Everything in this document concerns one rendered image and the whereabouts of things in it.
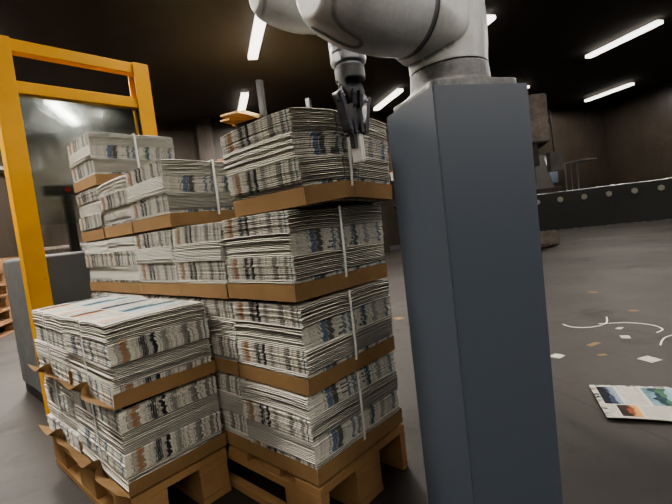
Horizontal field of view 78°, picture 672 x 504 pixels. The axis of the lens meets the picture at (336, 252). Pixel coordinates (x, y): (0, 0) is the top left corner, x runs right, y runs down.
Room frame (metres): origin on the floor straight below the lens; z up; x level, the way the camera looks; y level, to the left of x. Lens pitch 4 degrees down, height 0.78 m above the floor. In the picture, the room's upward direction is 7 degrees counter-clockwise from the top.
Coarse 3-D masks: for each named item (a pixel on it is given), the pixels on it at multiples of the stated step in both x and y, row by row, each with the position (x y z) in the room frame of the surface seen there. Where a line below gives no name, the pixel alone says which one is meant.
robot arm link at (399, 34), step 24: (312, 0) 0.67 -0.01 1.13; (336, 0) 0.65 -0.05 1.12; (360, 0) 0.65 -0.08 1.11; (384, 0) 0.67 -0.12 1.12; (408, 0) 0.69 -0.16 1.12; (432, 0) 0.72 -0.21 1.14; (312, 24) 0.70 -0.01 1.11; (336, 24) 0.68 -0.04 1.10; (360, 24) 0.68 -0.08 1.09; (384, 24) 0.69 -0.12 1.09; (408, 24) 0.71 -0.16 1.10; (432, 24) 0.74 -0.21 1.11; (360, 48) 0.73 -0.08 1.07; (384, 48) 0.74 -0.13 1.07; (408, 48) 0.76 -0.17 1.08
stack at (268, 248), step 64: (128, 256) 1.61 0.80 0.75; (192, 256) 1.28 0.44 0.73; (256, 256) 1.08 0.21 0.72; (320, 256) 1.05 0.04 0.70; (384, 256) 1.25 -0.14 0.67; (256, 320) 1.10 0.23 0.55; (320, 320) 1.03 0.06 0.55; (384, 320) 1.22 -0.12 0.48; (256, 384) 1.12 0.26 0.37; (384, 384) 1.20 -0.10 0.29; (320, 448) 1.00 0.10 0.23; (384, 448) 1.28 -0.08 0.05
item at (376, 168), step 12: (372, 120) 1.20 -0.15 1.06; (372, 132) 1.20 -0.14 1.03; (384, 132) 1.24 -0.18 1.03; (372, 144) 1.18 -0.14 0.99; (384, 144) 1.23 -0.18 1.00; (372, 156) 1.18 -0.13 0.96; (384, 156) 1.22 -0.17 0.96; (360, 168) 1.12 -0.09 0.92; (372, 168) 1.17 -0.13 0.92; (384, 168) 1.21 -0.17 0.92; (360, 180) 1.13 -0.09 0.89; (372, 180) 1.17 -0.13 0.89; (384, 180) 1.21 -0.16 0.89; (336, 204) 1.21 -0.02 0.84; (348, 204) 1.23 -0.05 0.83; (360, 204) 1.25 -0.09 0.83
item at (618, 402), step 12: (600, 396) 1.53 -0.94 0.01; (612, 396) 1.52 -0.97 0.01; (624, 396) 1.51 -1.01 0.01; (636, 396) 1.50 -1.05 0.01; (648, 396) 1.49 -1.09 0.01; (660, 396) 1.48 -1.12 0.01; (612, 408) 1.43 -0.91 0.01; (624, 408) 1.42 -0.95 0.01; (636, 408) 1.41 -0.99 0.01; (648, 408) 1.40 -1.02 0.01; (660, 408) 1.39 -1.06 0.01; (660, 420) 1.32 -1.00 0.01
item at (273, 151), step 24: (264, 120) 1.02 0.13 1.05; (288, 120) 0.98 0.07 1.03; (312, 120) 1.02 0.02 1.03; (240, 144) 1.09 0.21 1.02; (264, 144) 1.03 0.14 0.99; (288, 144) 0.97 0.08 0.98; (312, 144) 1.01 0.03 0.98; (336, 144) 1.07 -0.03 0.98; (240, 168) 1.10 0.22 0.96; (264, 168) 1.04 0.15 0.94; (288, 168) 0.98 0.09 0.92; (312, 168) 0.99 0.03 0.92; (336, 168) 1.05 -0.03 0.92; (240, 192) 1.12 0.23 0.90; (264, 192) 1.06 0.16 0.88; (240, 216) 1.15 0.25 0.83
